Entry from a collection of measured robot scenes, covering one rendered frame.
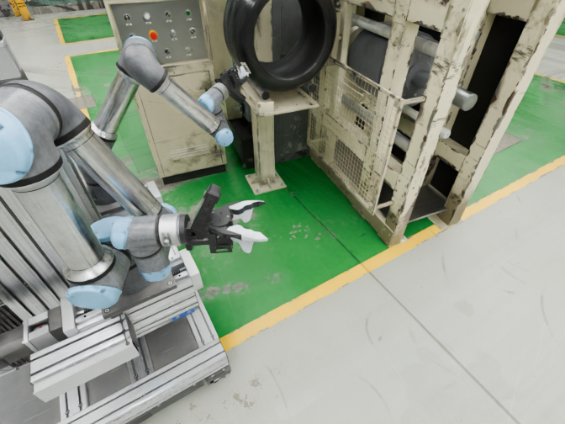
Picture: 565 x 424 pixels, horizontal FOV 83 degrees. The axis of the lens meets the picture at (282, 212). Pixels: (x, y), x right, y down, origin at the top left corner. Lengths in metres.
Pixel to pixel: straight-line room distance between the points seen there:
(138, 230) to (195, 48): 1.78
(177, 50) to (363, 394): 2.23
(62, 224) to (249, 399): 1.16
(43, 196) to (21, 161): 0.10
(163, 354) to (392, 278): 1.31
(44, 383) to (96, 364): 0.13
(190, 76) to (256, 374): 1.86
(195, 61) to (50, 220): 1.79
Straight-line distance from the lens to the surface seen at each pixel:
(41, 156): 0.71
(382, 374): 1.75
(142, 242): 0.78
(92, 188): 1.49
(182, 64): 2.38
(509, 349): 2.07
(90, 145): 0.83
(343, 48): 2.31
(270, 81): 1.77
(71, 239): 0.82
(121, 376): 1.60
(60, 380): 1.18
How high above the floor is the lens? 1.58
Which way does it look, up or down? 42 degrees down
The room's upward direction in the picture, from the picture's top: straight up
